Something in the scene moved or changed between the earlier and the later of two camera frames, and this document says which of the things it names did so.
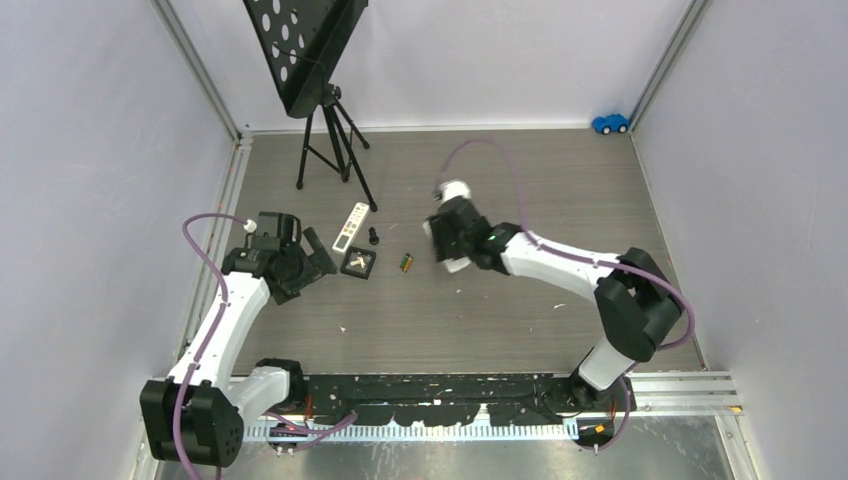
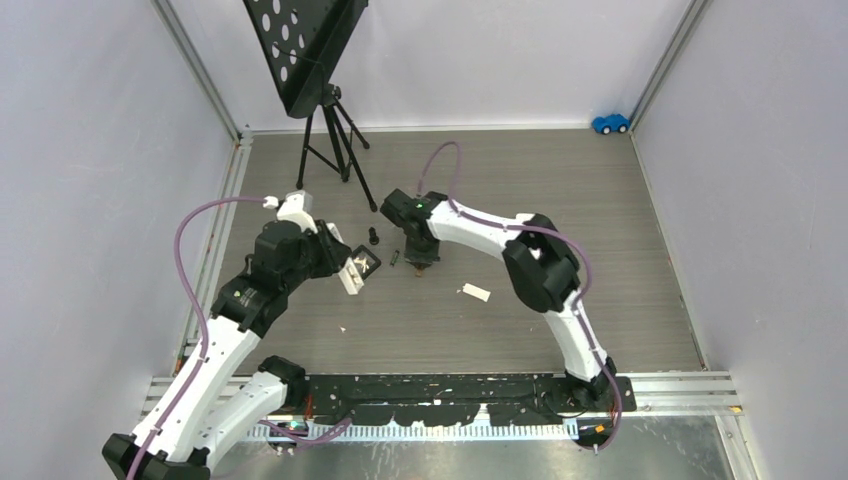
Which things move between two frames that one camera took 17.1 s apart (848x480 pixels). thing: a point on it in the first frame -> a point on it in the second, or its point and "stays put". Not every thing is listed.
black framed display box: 358,262 stays put
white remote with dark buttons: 453,264 -> 350,277
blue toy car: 614,122 stays put
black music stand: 300,39 stays put
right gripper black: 441,232 -> 419,258
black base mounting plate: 510,400 stays put
